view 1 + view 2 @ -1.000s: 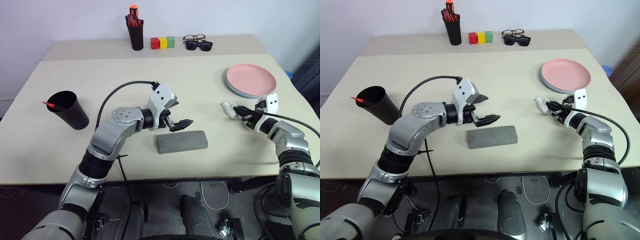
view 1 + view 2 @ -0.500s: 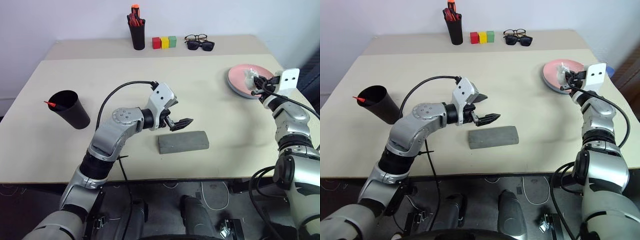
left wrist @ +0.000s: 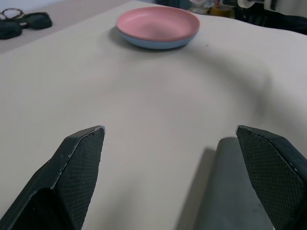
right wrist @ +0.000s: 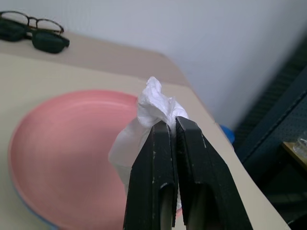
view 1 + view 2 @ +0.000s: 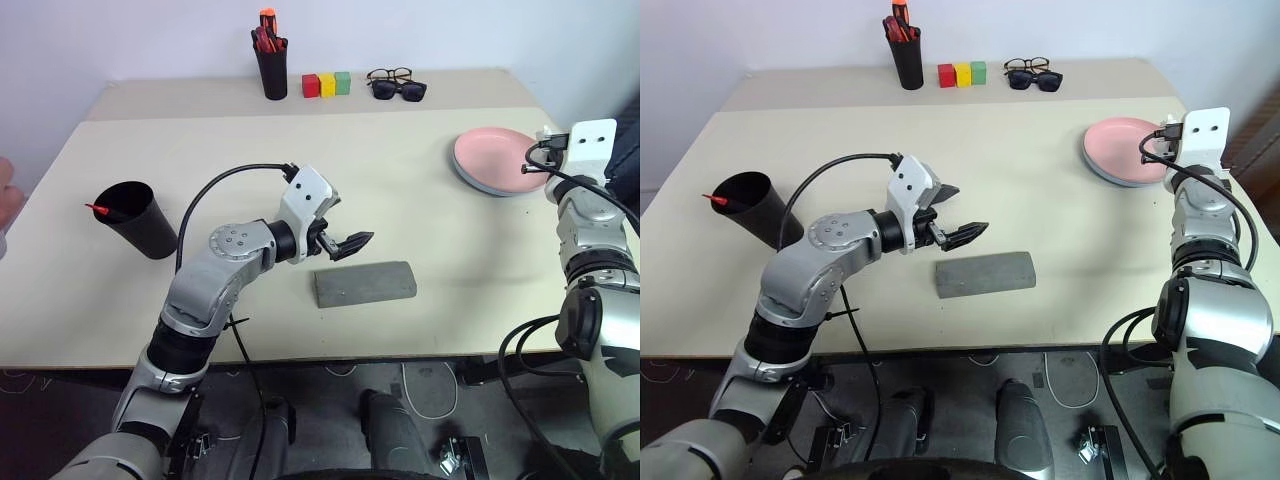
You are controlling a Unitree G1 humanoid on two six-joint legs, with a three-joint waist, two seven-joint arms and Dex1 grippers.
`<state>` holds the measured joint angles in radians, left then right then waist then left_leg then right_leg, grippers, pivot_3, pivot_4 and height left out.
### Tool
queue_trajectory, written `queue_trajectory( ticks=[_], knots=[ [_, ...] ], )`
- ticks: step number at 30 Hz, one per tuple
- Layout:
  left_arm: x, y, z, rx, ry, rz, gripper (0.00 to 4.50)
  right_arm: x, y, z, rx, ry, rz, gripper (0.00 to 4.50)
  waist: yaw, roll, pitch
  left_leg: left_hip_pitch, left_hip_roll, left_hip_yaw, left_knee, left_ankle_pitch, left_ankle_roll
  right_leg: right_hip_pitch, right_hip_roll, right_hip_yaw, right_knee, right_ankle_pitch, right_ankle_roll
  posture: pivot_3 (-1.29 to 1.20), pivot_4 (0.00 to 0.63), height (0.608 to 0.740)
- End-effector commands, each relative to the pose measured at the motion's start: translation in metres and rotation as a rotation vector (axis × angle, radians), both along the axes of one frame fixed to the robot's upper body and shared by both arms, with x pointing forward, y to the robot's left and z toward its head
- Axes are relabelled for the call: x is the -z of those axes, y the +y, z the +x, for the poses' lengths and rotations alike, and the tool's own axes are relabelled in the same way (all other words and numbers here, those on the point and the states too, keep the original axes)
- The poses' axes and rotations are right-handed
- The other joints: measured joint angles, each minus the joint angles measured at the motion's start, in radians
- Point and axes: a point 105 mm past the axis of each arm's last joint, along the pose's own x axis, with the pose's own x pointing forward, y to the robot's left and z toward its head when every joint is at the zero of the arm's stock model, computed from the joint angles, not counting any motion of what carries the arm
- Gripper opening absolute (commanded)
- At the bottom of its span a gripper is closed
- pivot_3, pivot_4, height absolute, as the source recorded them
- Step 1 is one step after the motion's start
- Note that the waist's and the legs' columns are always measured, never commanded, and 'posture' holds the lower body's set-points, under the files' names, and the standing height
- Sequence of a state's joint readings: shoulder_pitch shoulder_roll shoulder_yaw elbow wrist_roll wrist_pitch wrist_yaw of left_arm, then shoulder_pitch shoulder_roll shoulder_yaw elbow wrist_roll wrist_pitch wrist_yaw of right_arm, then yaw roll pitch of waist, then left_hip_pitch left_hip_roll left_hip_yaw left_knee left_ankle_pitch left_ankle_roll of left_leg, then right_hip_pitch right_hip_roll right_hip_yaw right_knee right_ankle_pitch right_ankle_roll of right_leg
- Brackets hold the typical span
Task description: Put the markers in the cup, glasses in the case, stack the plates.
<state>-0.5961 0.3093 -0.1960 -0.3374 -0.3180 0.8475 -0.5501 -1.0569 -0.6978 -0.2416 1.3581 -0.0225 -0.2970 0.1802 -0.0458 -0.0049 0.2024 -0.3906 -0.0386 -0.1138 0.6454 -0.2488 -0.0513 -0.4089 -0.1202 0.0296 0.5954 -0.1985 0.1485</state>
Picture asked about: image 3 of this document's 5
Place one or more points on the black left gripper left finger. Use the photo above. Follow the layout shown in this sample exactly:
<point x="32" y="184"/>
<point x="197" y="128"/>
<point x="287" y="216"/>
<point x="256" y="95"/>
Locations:
<point x="72" y="172"/>

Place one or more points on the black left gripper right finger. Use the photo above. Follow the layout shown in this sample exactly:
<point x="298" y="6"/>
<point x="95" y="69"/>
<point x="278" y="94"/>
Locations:
<point x="275" y="172"/>

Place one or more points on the pink plate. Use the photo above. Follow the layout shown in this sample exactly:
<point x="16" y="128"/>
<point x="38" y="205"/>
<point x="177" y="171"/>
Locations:
<point x="156" y="24"/>

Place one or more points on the black chair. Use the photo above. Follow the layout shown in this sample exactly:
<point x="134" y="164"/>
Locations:
<point x="275" y="22"/>

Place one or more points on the blue plate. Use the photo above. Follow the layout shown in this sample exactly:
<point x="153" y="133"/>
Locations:
<point x="153" y="45"/>

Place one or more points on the black sunglasses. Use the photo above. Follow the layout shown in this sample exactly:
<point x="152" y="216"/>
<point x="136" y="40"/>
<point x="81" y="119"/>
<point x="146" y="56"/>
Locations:
<point x="36" y="22"/>

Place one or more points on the thin black-rimmed glasses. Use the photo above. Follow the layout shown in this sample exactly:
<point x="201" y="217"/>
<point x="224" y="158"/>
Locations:
<point x="10" y="13"/>

